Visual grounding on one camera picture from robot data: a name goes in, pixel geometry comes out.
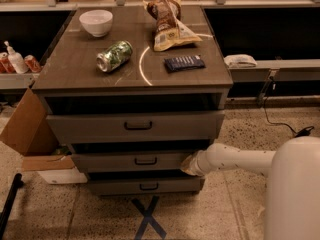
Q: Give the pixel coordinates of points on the brown cardboard box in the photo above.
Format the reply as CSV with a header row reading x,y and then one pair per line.
x,y
28,133

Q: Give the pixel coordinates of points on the black pole left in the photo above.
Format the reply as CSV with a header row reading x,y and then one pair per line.
x,y
5,213

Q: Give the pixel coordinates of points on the green crushed soda can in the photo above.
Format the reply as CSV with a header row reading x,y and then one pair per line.
x,y
114,56

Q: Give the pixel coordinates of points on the red soda can left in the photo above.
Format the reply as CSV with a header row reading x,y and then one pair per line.
x,y
5,65

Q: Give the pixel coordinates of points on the white flat box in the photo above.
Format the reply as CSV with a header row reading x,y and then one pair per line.
x,y
63,176

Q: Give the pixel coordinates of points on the red soda can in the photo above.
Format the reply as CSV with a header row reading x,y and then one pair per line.
x,y
5,65
32,63

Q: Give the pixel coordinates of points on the white ceramic bowl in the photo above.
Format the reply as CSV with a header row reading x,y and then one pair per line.
x,y
98,23

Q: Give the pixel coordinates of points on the grey bottom drawer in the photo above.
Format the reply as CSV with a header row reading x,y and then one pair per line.
x,y
146,186

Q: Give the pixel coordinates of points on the grey top drawer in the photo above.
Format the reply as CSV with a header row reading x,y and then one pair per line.
x,y
136,127

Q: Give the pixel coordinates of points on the grey drawer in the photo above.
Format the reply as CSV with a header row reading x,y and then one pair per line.
x,y
132,161
146,186
136,127

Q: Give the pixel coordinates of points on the grey drawer cabinet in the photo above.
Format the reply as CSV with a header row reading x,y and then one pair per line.
x,y
72,84

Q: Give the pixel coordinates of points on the black power adapter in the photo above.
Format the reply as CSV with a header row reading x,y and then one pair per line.
x,y
304,132

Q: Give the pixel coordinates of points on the dark blue snack bar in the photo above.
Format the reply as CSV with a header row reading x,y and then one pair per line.
x,y
182,63

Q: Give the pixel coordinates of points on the blue tape cross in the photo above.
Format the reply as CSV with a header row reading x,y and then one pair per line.
x,y
148,218

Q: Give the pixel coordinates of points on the white pump bottle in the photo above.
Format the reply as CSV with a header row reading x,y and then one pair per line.
x,y
16,59

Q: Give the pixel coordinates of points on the brown chip bag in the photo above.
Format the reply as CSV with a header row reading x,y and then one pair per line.
x,y
170,31

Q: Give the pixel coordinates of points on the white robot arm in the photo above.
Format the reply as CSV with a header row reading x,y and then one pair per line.
x,y
293,182

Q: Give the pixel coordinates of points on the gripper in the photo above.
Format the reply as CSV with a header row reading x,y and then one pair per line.
x,y
201,163

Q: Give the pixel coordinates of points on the folded white cloth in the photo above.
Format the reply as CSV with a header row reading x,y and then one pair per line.
x,y
240,61

